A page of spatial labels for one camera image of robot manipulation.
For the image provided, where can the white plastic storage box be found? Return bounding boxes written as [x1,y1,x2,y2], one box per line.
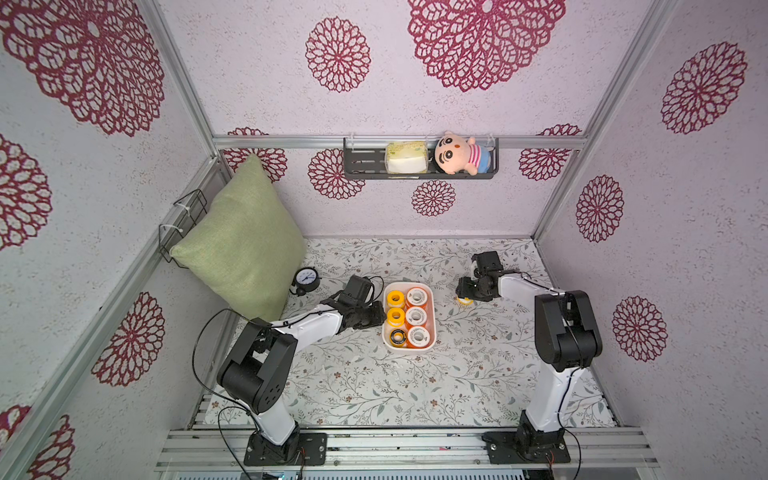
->
[381,281,438,353]

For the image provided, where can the yellow black tape roll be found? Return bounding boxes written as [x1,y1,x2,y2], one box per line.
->
[388,328,408,348]

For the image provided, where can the orange white tape roll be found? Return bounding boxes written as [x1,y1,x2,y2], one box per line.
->
[407,326,432,349]
[405,307,428,328]
[405,287,429,308]

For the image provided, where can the orange white tape roll bottom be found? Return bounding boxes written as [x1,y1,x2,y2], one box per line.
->
[407,326,432,349]

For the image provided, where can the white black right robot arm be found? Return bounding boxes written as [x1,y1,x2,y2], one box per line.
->
[456,251,603,434]

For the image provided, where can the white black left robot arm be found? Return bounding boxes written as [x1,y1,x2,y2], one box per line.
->
[216,275,386,447]

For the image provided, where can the black pressure gauge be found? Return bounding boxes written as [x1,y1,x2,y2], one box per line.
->
[291,267,321,296]

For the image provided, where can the green square pillow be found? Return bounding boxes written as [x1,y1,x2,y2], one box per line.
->
[170,155,306,322]

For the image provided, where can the plush doll striped shirt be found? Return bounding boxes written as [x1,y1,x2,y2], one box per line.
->
[434,132,491,176]

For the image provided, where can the yellow green sponge pack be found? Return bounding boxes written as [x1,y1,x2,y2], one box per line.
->
[385,141,429,174]

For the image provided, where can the black wall shelf basket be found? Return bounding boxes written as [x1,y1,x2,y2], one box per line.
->
[342,136,499,180]

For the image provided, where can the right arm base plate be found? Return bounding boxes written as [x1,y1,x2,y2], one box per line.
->
[481,430,571,465]

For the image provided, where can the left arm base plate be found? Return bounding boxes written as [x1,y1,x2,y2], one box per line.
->
[244,432,328,467]

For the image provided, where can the black wire wall rack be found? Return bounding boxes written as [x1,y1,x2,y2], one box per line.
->
[157,189,208,269]

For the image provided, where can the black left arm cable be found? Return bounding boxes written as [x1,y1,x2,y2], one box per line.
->
[191,274,385,480]

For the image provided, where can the aluminium front rail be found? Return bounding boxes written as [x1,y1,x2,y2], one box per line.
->
[155,427,659,473]

